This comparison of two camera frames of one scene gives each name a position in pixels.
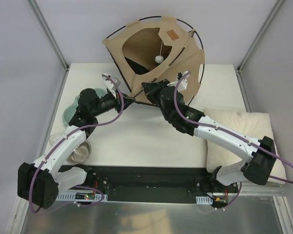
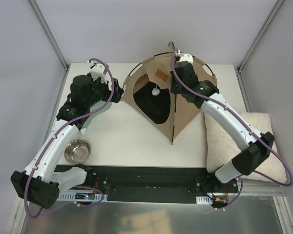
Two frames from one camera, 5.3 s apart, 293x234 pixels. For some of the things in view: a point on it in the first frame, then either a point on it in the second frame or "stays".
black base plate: x=153 y=184 stays
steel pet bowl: x=81 y=153 stays
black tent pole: x=145 y=18 → x=170 y=44
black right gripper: x=149 y=88 → x=175 y=83
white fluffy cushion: x=255 y=126 stays
